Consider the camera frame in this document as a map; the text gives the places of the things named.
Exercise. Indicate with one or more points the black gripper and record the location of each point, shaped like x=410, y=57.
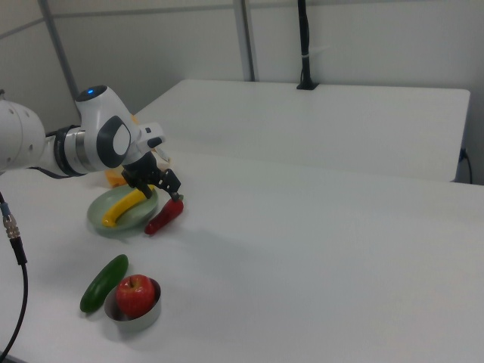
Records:
x=145, y=172

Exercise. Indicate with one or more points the red chili pepper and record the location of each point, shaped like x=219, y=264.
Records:
x=162, y=217

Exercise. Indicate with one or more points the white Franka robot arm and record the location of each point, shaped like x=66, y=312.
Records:
x=102, y=132

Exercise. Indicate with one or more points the green plastic plate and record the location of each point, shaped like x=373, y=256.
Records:
x=143, y=213

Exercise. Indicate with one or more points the white plush toy tag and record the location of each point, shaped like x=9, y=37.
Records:
x=163, y=157

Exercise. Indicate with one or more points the yellow toy banana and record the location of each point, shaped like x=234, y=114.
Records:
x=121, y=208

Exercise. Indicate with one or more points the orange plush toy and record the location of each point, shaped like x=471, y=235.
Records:
x=113, y=179

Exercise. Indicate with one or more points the red toy apple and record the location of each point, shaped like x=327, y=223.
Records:
x=134, y=296

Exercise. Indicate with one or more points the green toy cucumber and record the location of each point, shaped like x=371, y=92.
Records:
x=102, y=285

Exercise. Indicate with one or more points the round metal tin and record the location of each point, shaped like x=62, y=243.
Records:
x=149, y=315

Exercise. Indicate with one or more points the black pole base clamp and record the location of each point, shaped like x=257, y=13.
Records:
x=307, y=86

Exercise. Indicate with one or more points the black camera pole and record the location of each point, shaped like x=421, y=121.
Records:
x=304, y=38

